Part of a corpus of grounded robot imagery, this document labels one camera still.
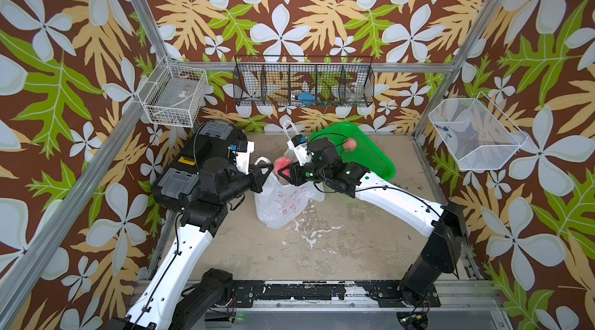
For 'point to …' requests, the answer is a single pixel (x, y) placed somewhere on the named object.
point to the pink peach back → (350, 144)
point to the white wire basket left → (173, 94)
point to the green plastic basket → (366, 153)
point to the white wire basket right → (478, 134)
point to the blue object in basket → (307, 98)
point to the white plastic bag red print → (280, 204)
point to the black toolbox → (211, 139)
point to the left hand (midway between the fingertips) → (273, 164)
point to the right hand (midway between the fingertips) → (281, 169)
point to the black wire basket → (303, 81)
